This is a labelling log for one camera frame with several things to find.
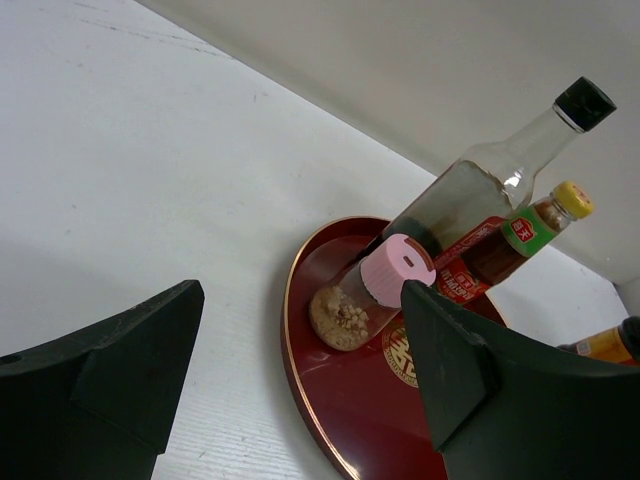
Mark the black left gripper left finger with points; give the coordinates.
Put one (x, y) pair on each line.
(100, 402)

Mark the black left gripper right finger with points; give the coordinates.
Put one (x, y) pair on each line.
(500, 405)

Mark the small yellow label bottle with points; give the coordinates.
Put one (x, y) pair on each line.
(618, 345)

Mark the yellow cap sauce bottle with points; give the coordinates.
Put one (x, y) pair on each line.
(492, 259)

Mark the pink cap spice jar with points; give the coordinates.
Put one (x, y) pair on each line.
(352, 308)

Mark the tall dark vinegar bottle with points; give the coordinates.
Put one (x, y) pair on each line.
(490, 181)

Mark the red round tray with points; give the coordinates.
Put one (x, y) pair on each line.
(363, 408)

